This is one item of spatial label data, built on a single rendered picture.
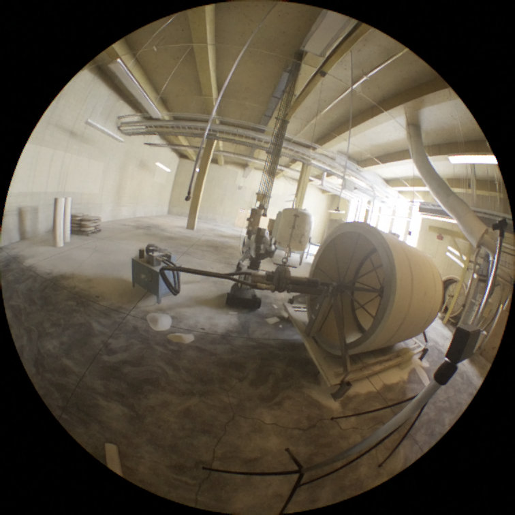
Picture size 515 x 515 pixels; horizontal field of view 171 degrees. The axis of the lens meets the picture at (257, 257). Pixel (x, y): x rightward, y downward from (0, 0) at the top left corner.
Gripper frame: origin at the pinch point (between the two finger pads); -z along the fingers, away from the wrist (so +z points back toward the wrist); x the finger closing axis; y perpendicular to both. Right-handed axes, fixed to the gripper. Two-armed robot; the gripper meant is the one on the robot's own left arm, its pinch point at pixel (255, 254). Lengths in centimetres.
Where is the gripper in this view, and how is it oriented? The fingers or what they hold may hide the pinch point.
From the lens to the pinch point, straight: 167.0
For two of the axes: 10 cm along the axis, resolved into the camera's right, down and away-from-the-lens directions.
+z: 2.3, -9.5, -2.2
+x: 1.6, 2.6, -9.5
